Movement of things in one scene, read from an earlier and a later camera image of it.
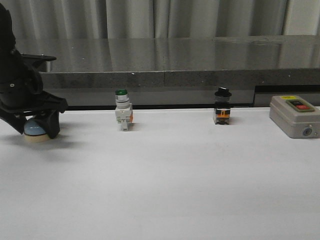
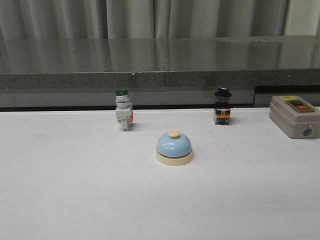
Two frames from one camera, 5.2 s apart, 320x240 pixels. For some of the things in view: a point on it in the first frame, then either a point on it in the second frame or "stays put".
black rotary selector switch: [222, 109] stays put
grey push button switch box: [295, 116] stays put
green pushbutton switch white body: [123, 110] stays put
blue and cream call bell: [34, 132] → [173, 149]
